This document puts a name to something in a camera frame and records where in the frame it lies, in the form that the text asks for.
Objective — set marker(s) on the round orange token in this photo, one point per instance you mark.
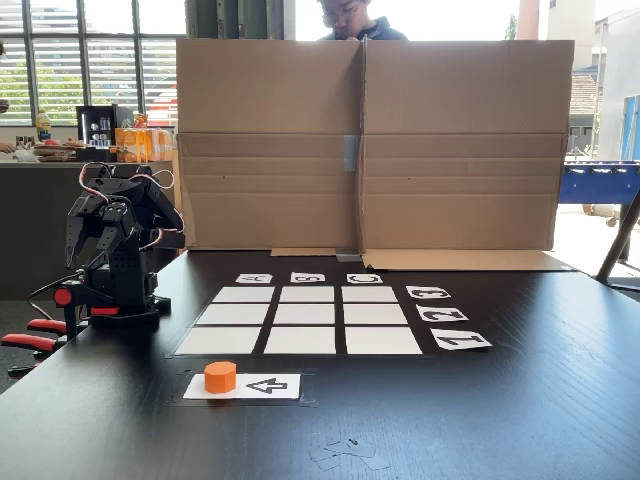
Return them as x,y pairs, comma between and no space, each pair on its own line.
220,377

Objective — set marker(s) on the white nine-square grid sheet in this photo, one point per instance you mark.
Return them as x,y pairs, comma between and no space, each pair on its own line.
305,315

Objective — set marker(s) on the dark counter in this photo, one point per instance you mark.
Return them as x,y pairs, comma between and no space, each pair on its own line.
35,225

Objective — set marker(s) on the orange juice carton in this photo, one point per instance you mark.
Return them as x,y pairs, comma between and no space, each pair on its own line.
126,146
144,145
162,145

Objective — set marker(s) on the black glass-front cabinet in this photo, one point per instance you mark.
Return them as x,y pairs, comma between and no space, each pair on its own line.
100,125

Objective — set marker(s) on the food platter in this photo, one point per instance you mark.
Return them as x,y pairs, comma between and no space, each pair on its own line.
52,150

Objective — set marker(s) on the yellow bottle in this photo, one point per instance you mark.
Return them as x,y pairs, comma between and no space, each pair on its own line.
43,127

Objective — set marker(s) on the red and black clamp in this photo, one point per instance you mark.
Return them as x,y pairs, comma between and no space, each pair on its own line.
40,342

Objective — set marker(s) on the paper label letter A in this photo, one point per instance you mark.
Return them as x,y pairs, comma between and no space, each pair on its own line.
254,278

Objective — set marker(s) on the brown cardboard box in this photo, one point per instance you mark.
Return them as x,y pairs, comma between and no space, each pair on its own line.
270,100
465,100

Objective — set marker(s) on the white arrow paper sheet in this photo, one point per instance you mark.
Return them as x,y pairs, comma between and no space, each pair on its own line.
270,386

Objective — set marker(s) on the grey tape strip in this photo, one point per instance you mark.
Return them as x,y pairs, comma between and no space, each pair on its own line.
351,152
348,257

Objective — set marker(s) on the paper label letter C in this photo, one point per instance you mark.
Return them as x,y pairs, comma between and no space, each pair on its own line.
365,278

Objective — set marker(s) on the person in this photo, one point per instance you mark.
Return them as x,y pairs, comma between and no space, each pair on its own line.
365,25

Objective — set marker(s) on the paper label number 3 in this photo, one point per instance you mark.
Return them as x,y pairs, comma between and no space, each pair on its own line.
428,292

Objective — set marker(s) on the clear tape scraps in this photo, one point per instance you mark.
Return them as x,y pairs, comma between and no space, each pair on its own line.
350,450

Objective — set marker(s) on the paper label number 2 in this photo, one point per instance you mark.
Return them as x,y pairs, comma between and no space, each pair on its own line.
442,313

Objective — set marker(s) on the paper label number 1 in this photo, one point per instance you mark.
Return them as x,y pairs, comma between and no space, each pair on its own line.
461,340

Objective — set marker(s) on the blue foosball table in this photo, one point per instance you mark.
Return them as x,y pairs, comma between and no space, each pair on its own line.
600,185

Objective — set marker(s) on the grey metal leg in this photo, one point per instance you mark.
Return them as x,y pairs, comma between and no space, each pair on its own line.
617,245

